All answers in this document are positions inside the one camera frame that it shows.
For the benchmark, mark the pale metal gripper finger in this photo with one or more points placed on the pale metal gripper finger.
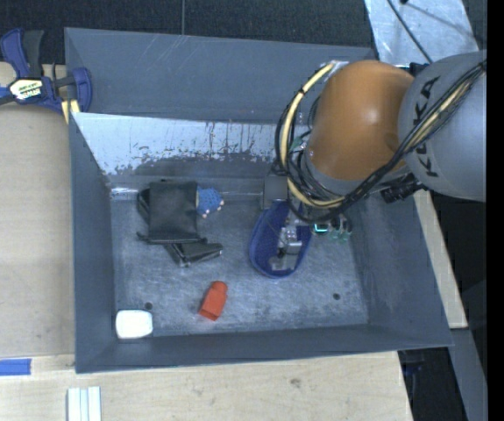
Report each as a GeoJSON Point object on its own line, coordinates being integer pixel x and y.
{"type": "Point", "coordinates": [284, 263]}
{"type": "Point", "coordinates": [288, 237]}

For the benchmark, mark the blue oval bowl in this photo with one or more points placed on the blue oval bowl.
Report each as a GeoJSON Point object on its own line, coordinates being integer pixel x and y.
{"type": "Point", "coordinates": [258, 235]}

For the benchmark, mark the grey metal bin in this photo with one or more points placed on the grey metal bin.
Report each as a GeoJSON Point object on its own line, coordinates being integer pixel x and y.
{"type": "Point", "coordinates": [243, 296]}

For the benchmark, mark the red toy block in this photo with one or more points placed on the red toy block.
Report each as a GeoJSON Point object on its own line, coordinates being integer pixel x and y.
{"type": "Point", "coordinates": [213, 301]}

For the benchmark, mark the blue toy animal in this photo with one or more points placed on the blue toy animal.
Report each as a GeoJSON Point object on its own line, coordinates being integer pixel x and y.
{"type": "Point", "coordinates": [209, 200]}

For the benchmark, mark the black flat case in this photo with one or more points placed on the black flat case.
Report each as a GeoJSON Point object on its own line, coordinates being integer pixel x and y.
{"type": "Point", "coordinates": [194, 252]}

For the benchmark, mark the black fabric pouch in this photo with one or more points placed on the black fabric pouch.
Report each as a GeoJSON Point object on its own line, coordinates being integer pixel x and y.
{"type": "Point", "coordinates": [172, 211]}

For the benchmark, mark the white rounded block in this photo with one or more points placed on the white rounded block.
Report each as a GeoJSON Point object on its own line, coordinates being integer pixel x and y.
{"type": "Point", "coordinates": [134, 323]}

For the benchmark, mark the pale wood flat board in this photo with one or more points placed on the pale wood flat board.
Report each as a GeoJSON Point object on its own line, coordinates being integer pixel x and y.
{"type": "Point", "coordinates": [28, 235]}

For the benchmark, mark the black cylinder on white bracket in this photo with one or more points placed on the black cylinder on white bracket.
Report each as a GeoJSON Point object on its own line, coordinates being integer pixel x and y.
{"type": "Point", "coordinates": [402, 192]}

